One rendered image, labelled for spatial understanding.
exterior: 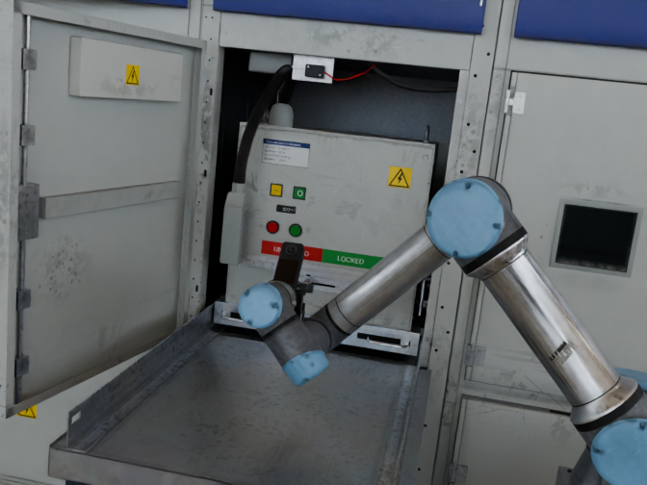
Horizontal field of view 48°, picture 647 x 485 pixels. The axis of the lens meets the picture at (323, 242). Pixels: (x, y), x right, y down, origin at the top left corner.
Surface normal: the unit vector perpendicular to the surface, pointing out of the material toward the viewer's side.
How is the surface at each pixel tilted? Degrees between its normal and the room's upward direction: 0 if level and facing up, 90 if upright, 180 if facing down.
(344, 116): 90
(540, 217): 90
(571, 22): 90
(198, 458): 0
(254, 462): 0
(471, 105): 90
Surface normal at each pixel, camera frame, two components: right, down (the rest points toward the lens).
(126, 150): 0.93, 0.17
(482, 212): -0.46, 0.06
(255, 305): -0.17, 0.00
